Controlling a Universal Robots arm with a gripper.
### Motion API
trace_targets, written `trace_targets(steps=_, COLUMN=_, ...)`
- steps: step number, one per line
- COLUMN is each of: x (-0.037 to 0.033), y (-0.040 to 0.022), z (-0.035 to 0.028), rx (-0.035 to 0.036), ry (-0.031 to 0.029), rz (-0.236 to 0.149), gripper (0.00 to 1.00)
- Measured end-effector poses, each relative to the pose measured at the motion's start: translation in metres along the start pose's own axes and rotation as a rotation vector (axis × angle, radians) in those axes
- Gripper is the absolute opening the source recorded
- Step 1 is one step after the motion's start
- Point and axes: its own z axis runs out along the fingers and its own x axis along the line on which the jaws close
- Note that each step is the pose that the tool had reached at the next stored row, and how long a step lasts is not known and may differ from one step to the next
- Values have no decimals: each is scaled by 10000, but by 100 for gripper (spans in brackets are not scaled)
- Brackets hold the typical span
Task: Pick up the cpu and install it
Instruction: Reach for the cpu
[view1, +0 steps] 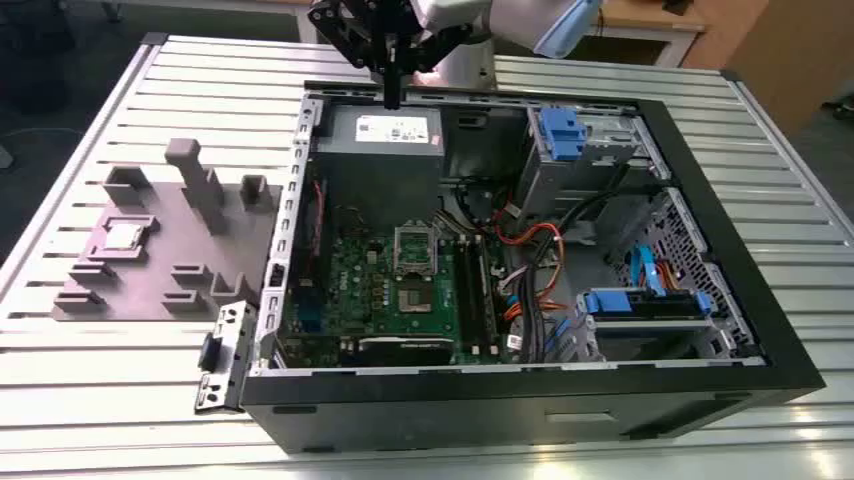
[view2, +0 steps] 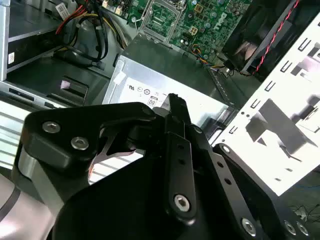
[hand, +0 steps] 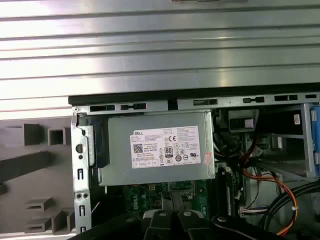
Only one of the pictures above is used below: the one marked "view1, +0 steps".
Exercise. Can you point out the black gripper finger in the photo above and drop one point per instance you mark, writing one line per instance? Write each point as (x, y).
(434, 50)
(341, 40)

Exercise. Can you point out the silver CPU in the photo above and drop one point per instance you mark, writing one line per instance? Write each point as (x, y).
(124, 237)

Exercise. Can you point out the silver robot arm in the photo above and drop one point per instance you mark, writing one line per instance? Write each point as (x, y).
(468, 65)

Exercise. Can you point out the CPU socket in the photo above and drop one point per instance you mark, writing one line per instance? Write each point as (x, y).
(420, 299)

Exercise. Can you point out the blue plastic disk carrier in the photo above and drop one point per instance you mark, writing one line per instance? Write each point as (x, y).
(564, 135)

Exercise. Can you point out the grey power supply unit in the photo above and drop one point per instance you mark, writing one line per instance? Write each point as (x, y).
(374, 175)

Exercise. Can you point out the black case fan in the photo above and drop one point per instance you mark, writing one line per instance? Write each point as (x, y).
(481, 200)

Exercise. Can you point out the tall metal drive cage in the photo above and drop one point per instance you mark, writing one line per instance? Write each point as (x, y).
(555, 180)

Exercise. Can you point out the wooden desk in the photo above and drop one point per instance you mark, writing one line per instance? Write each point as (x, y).
(648, 17)

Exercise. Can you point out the green motherboard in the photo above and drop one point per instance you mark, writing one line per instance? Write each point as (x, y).
(354, 280)

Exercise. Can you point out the black RAM slot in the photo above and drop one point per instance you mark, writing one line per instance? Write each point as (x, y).
(468, 295)
(485, 295)

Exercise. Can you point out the wooden cabinet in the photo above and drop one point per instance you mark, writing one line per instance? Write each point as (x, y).
(788, 50)

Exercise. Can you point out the grey parts rack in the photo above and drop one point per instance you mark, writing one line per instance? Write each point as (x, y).
(168, 280)

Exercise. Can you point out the hard disk in blue carrier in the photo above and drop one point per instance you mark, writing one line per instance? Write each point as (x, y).
(611, 302)

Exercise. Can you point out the black graphics card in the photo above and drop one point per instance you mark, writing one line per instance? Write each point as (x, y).
(401, 347)

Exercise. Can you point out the metal expansion slot latch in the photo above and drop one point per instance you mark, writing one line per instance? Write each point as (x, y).
(234, 330)

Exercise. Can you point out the black chair base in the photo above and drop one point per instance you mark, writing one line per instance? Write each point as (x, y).
(843, 107)

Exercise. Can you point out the low metal disk bay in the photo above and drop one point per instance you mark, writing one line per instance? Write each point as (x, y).
(661, 325)

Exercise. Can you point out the black PC case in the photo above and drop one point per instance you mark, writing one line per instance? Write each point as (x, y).
(468, 415)

